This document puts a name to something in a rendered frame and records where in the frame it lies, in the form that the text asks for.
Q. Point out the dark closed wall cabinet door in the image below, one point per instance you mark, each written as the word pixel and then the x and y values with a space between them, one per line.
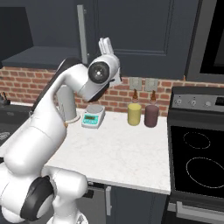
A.
pixel 145 32

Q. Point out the grey stove knob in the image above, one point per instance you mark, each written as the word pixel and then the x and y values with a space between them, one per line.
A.
pixel 208 104
pixel 193 102
pixel 178 101

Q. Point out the dark base cabinet door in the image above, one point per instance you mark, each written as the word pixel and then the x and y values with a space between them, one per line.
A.
pixel 137 207

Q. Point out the dark red canister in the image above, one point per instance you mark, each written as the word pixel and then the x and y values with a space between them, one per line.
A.
pixel 151 116

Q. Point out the brown bottle with white label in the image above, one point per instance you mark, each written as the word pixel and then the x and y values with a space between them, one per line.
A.
pixel 135 96
pixel 153 97

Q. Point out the white teal kitchen scale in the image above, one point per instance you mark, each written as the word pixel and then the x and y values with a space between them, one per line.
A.
pixel 93 117

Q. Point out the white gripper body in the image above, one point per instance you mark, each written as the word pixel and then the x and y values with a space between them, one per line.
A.
pixel 106 46

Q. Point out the dark open wall cabinet door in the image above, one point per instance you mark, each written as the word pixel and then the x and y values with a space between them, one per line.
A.
pixel 82 35

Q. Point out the black stove with hob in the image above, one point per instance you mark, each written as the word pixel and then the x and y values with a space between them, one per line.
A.
pixel 198 151

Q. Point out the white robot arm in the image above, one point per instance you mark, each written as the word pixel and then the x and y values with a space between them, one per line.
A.
pixel 43 131

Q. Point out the small dark object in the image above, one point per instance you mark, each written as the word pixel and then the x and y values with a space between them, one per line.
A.
pixel 4 99

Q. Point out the black microwave oven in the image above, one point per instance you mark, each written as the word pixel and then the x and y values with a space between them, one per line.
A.
pixel 208 40

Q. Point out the yellow canister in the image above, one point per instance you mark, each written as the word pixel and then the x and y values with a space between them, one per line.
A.
pixel 134 115

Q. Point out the dark open wall cabinet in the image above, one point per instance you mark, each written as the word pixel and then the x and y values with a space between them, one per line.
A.
pixel 38 32

